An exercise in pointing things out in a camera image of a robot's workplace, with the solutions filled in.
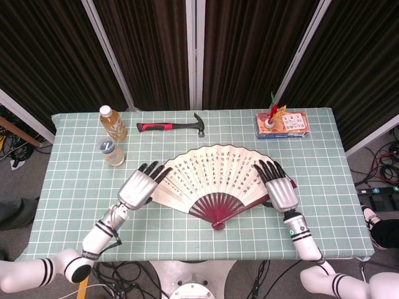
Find person leg white sneaker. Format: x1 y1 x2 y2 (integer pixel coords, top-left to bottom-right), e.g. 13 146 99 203
361 204 399 250

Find paper folding fan red ribs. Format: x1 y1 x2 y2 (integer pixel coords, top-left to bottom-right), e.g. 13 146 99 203
150 145 299 231

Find dark ribbed partition screen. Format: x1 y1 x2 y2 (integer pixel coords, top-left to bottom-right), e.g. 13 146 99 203
274 0 399 156
90 0 196 112
196 0 332 110
0 0 135 144

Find colourful feather shuttlecock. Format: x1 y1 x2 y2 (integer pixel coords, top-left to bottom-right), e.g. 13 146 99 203
263 91 287 130

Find white floor cable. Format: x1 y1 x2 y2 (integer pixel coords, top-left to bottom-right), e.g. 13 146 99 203
67 282 118 299

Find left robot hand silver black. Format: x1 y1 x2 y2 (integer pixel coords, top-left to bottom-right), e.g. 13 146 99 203
117 161 173 211

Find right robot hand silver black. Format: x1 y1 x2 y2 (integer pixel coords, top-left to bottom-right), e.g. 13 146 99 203
252 159 299 214

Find black bar with numbered stickers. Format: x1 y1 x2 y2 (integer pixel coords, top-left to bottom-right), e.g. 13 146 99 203
355 186 399 197

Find tea bottle white cap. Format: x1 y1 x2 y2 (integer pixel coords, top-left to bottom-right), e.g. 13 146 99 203
99 105 128 143

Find red black floor cable bundle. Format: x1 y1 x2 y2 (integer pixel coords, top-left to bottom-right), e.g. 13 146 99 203
355 136 399 187

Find brown wooden stick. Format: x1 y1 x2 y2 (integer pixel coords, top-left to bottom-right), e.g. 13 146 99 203
0 116 43 147

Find green white grid tablecloth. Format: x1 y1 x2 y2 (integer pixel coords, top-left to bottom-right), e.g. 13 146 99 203
14 107 375 262

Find clear bottle blue cap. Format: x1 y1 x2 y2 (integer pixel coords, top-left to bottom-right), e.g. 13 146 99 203
97 136 126 168

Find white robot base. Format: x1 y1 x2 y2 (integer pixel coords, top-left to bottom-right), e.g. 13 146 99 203
148 260 238 299

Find orange blue carton box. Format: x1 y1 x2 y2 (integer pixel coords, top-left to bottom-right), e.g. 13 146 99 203
255 111 309 140

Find claw hammer red black handle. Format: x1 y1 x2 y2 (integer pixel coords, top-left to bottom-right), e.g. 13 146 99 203
136 112 206 139

